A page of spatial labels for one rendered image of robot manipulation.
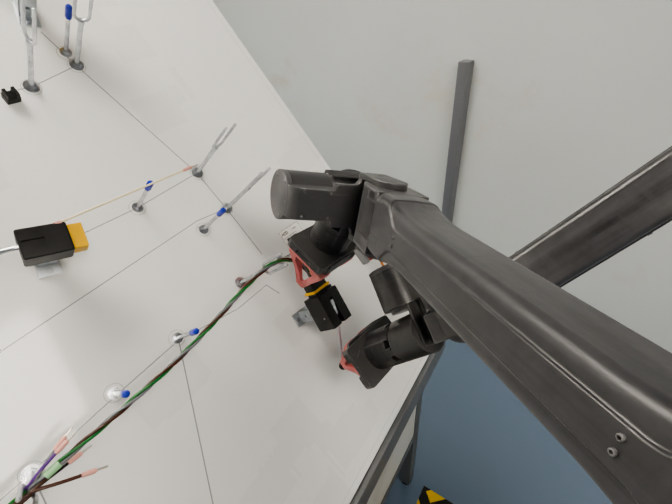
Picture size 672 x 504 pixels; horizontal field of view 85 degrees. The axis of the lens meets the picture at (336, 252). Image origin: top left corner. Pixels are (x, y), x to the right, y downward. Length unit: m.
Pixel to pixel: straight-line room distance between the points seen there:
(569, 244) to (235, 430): 0.48
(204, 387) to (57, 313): 0.20
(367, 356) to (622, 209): 0.35
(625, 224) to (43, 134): 0.68
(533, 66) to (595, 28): 0.19
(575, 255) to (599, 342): 0.25
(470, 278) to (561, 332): 0.06
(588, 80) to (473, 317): 1.37
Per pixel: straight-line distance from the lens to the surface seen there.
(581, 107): 1.57
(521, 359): 0.20
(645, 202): 0.45
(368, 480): 0.73
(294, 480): 0.65
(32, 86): 0.65
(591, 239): 0.44
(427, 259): 0.27
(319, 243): 0.49
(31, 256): 0.49
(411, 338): 0.48
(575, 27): 1.54
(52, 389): 0.54
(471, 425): 1.79
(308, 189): 0.39
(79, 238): 0.50
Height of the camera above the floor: 1.55
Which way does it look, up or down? 37 degrees down
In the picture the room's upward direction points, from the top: 6 degrees counter-clockwise
